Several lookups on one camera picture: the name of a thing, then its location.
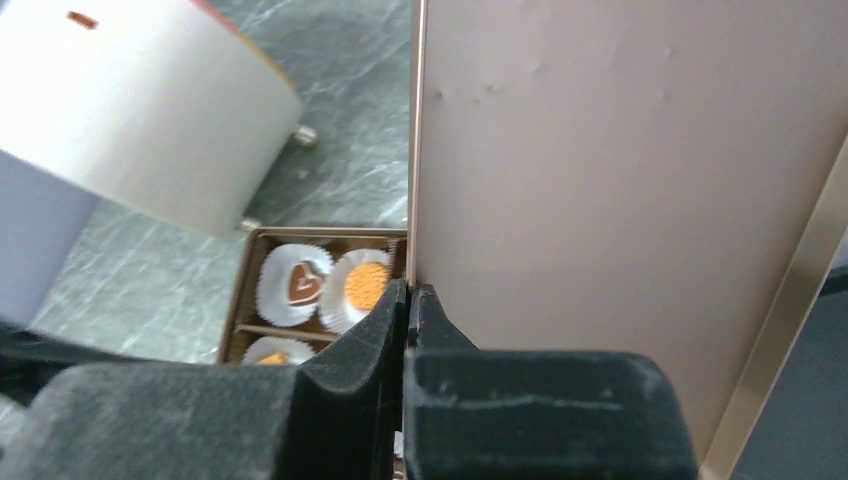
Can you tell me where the white paper cup liner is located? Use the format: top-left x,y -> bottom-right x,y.
241,336 -> 316,365
255,244 -> 334,327
319,249 -> 390,334

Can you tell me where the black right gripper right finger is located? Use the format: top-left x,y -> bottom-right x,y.
403,284 -> 698,479

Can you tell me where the brown heart cookie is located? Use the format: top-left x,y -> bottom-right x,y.
287,261 -> 324,307

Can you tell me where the cream cylindrical container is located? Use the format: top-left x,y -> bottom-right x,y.
1,1 -> 304,237

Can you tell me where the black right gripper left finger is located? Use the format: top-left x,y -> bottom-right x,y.
1,280 -> 407,479

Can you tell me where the round orange cookie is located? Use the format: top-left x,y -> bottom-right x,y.
343,262 -> 389,312

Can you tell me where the brown box lid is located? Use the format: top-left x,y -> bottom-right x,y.
407,1 -> 847,479

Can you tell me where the brown divided cookie box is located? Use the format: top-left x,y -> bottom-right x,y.
217,227 -> 407,364

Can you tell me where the square orange cookie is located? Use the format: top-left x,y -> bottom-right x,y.
256,352 -> 289,365

